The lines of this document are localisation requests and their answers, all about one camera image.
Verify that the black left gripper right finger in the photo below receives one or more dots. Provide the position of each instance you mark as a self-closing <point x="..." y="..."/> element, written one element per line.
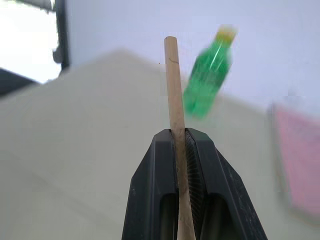
<point x="225" y="190"/>

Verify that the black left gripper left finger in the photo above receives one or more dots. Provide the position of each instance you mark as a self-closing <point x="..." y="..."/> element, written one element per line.
<point x="150" y="180"/>

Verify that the wooden chopstick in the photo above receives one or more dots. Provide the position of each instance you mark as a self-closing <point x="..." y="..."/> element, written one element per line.
<point x="178" y="125"/>

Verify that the pink cloth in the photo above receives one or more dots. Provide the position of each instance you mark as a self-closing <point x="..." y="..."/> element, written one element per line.
<point x="297" y="152"/>

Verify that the green plastic bottle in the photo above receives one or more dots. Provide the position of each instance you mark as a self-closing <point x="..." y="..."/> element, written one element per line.
<point x="207" y="82"/>

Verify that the black window frame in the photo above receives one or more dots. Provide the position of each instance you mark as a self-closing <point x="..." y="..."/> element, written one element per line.
<point x="61" y="37"/>

